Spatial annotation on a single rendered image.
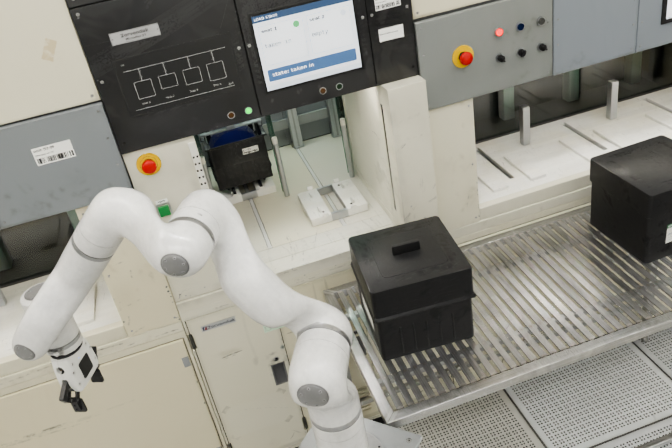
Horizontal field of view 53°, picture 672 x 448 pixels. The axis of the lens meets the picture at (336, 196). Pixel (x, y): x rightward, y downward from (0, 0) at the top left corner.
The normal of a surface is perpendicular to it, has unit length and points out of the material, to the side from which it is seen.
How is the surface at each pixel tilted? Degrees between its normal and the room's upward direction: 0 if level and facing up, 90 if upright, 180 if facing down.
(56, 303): 58
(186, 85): 90
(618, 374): 0
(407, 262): 0
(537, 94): 90
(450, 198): 90
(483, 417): 0
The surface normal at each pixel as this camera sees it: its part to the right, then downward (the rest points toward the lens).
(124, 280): 0.29, 0.45
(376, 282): -0.16, -0.85
